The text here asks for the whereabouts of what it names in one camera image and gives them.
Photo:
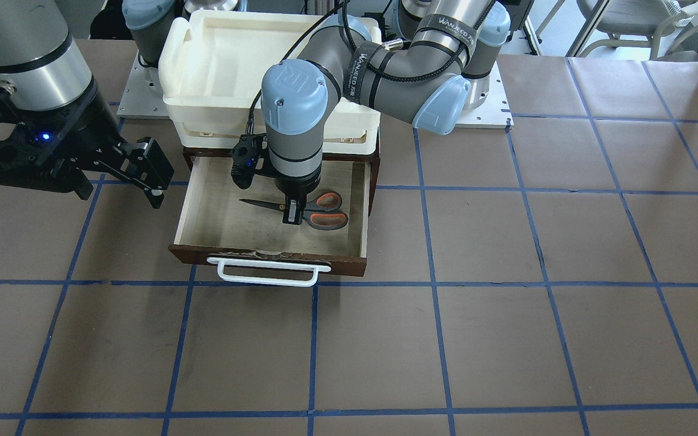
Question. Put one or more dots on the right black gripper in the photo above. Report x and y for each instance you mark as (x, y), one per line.
(96, 129)

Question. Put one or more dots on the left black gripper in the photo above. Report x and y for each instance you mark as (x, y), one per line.
(296, 183)

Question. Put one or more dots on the grey orange scissors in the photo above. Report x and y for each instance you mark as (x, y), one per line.
(324, 214)

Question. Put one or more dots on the brown wooden drawer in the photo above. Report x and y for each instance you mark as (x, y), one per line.
(218, 220)

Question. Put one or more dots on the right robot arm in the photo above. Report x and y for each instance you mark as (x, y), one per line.
(40, 58)

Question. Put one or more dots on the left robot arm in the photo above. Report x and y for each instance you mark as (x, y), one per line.
(443, 74)

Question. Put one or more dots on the white plastic tray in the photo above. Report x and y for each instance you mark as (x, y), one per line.
(212, 66)

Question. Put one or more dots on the grey office chair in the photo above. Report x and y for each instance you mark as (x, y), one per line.
(640, 24)

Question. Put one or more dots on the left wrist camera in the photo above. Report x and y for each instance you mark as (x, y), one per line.
(249, 156)

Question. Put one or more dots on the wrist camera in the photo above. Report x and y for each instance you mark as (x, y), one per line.
(28, 140)
(249, 156)

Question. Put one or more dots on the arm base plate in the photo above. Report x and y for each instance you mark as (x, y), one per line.
(482, 103)
(143, 95)

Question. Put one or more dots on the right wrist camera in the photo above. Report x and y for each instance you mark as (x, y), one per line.
(28, 140)

